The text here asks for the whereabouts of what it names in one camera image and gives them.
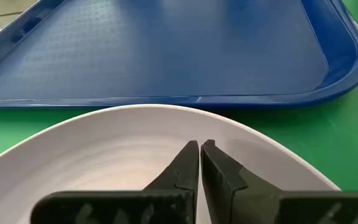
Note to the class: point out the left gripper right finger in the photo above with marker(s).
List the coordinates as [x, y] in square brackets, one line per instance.
[228, 193]

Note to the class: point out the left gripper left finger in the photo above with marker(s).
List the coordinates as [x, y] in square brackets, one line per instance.
[166, 205]

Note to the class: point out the white bowl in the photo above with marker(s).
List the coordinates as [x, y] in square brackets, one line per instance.
[104, 155]

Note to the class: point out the blue plastic tray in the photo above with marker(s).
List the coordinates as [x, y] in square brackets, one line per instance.
[166, 56]

